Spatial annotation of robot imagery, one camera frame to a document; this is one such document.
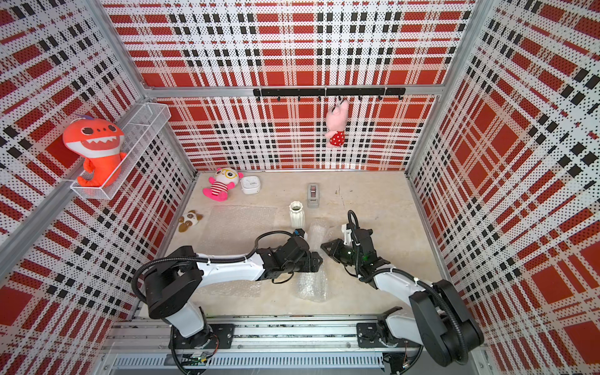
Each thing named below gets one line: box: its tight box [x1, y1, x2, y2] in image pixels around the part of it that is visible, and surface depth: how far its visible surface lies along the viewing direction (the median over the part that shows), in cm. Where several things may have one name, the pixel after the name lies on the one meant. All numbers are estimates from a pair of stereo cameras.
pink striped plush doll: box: [202, 167, 245, 203], surface depth 112 cm
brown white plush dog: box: [178, 209, 204, 233], surface depth 102 cm
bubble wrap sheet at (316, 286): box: [295, 220, 336, 303], surface depth 80 cm
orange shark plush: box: [62, 114, 128, 188], surface depth 64 cm
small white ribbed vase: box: [289, 200, 306, 229], surface depth 89 cm
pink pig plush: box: [325, 99, 350, 148], surface depth 95 cm
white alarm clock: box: [239, 175, 261, 195], surface depth 114 cm
